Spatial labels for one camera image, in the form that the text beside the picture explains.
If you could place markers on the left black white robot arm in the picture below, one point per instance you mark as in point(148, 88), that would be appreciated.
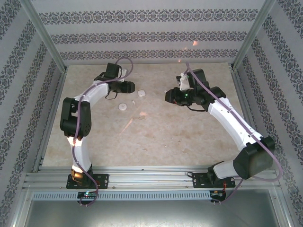
point(68, 118)

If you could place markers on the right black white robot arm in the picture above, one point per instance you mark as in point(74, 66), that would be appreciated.
point(234, 123)

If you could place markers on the aluminium frame post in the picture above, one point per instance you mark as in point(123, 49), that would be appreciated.
point(254, 30)
point(45, 35)

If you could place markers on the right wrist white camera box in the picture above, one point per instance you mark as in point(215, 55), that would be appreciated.
point(183, 82)

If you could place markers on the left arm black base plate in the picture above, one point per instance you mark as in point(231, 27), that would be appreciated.
point(104, 179)

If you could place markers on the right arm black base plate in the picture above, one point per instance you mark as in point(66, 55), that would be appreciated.
point(198, 180)

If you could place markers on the round white charging case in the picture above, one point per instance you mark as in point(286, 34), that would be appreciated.
point(122, 107)

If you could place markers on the rounded square white charging case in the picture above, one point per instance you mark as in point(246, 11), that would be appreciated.
point(141, 93)

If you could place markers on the aluminium table side rail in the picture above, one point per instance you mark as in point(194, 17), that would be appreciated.
point(246, 106)
point(50, 120)

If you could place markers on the aluminium mounting rail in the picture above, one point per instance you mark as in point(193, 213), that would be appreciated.
point(151, 177)

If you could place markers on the grey metal sheet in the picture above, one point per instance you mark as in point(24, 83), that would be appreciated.
point(151, 212)

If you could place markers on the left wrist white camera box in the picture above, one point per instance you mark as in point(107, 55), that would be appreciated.
point(123, 76)

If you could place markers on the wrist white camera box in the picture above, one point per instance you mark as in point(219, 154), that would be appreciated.
point(183, 82)
point(123, 76)

